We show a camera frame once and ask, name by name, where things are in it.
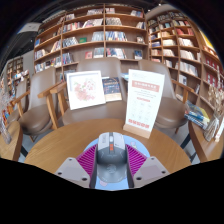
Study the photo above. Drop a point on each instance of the curved wooden bookshelf with books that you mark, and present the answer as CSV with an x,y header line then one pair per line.
x,y
180,46

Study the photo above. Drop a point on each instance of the stack of books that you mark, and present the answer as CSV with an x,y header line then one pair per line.
x,y
196,116

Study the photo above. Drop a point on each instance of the dark blue book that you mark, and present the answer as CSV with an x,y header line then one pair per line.
x,y
111,89

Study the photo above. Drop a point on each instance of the glass vase with dried flowers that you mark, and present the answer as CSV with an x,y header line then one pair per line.
x,y
211,128

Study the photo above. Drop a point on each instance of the grey computer mouse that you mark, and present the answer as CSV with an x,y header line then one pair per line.
x,y
112,156

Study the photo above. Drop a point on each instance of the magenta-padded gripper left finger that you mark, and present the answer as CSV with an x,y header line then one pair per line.
x,y
75,170

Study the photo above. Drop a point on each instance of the white red sign wooden base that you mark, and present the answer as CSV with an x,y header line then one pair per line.
x,y
143,100

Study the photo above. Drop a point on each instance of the white framed floral picture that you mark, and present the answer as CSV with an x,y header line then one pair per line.
x,y
86,90

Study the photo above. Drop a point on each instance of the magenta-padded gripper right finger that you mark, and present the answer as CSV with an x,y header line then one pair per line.
x,y
148,170

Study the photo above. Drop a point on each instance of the round light blue mouse pad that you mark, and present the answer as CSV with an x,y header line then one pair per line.
x,y
135,144

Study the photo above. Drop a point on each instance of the small distant wooden bookshelf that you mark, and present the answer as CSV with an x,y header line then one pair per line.
x,y
15,70

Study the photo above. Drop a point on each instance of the wide wooden bookshelf with books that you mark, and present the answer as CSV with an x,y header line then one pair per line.
x,y
90,36

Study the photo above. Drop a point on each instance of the brown leather wooden armchair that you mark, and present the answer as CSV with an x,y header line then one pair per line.
x,y
38,113
16,106
96,115
170,110

